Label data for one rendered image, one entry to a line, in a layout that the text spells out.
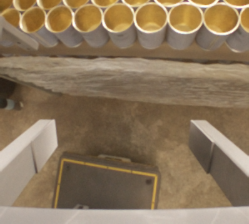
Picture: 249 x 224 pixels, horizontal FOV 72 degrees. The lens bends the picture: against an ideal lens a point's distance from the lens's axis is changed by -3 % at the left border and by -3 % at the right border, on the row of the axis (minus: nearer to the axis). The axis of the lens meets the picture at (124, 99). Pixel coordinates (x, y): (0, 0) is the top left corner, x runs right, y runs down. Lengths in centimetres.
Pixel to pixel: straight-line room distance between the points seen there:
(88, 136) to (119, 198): 59
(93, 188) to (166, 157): 62
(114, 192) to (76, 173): 29
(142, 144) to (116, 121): 29
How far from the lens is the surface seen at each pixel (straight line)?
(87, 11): 46
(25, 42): 34
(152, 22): 48
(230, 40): 47
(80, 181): 132
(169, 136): 153
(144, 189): 126
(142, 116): 152
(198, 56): 46
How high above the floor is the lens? 151
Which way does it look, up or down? 79 degrees down
